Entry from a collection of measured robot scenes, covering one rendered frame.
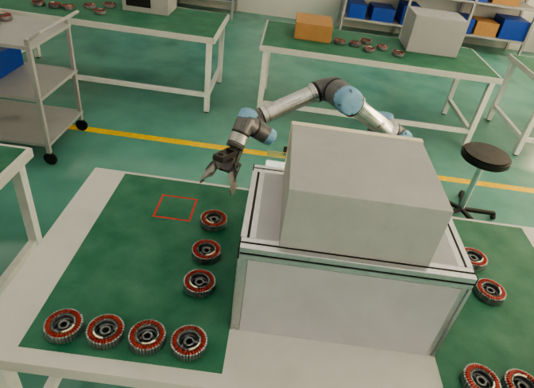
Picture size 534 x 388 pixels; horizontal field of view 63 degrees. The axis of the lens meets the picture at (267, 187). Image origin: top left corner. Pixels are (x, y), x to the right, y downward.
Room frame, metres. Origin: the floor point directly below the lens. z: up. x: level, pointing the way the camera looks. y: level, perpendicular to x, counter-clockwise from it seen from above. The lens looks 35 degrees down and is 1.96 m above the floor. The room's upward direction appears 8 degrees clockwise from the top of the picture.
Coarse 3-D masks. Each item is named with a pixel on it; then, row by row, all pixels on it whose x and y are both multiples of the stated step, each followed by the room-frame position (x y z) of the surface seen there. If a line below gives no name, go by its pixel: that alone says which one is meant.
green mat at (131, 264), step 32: (128, 192) 1.53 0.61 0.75; (160, 192) 1.56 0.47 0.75; (192, 192) 1.59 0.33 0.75; (224, 192) 1.63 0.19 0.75; (96, 224) 1.29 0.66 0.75; (128, 224) 1.32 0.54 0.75; (160, 224) 1.35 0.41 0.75; (192, 224) 1.37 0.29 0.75; (96, 256) 1.12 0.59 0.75; (128, 256) 1.15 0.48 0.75; (160, 256) 1.17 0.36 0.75; (224, 256) 1.22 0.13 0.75; (64, 288) 0.96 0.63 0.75; (96, 288) 0.98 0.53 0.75; (128, 288) 1.00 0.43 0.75; (160, 288) 1.02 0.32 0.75; (224, 288) 1.06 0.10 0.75; (128, 320) 0.87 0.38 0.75; (160, 320) 0.88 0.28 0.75; (192, 320) 0.90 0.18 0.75; (224, 320) 0.92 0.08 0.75; (64, 352) 0.73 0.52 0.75; (96, 352) 0.74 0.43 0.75; (128, 352) 0.76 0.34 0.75; (160, 352) 0.77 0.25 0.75; (224, 352) 0.80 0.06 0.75
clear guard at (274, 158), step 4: (268, 152) 1.52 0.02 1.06; (272, 152) 1.52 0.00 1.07; (276, 152) 1.52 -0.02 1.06; (280, 152) 1.53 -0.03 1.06; (284, 152) 1.53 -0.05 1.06; (268, 156) 1.48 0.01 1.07; (272, 156) 1.49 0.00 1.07; (276, 156) 1.49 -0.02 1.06; (280, 156) 1.50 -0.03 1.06; (284, 156) 1.50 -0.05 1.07; (268, 160) 1.45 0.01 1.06; (272, 160) 1.46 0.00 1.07; (276, 160) 1.46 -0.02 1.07; (280, 160) 1.47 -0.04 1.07; (284, 160) 1.47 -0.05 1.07; (268, 164) 1.43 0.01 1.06; (272, 164) 1.43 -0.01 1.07; (276, 164) 1.43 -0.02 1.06; (280, 164) 1.44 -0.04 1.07
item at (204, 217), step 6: (210, 210) 1.44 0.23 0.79; (216, 210) 1.44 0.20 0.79; (204, 216) 1.39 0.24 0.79; (210, 216) 1.42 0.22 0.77; (216, 216) 1.43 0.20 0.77; (222, 216) 1.41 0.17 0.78; (204, 222) 1.36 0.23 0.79; (210, 222) 1.36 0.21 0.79; (216, 222) 1.39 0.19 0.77; (222, 222) 1.38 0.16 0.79; (204, 228) 1.35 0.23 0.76; (210, 228) 1.34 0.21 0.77; (216, 228) 1.35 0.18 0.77; (222, 228) 1.36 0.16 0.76
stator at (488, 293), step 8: (480, 280) 1.25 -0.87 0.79; (488, 280) 1.26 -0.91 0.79; (480, 288) 1.21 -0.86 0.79; (488, 288) 1.22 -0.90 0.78; (496, 288) 1.23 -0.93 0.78; (480, 296) 1.18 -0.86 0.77; (488, 296) 1.17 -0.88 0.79; (496, 296) 1.18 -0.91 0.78; (504, 296) 1.18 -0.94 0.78; (496, 304) 1.16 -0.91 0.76
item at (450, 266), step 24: (264, 168) 1.32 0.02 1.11; (264, 192) 1.17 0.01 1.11; (264, 216) 1.04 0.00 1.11; (240, 240) 0.92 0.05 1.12; (264, 240) 0.93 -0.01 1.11; (456, 240) 1.06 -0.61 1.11; (288, 264) 0.90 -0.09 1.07; (312, 264) 0.90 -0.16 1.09; (336, 264) 0.90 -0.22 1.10; (360, 264) 0.90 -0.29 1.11; (384, 264) 0.91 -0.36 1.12; (408, 264) 0.92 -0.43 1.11; (432, 264) 0.94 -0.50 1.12; (456, 264) 0.95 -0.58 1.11
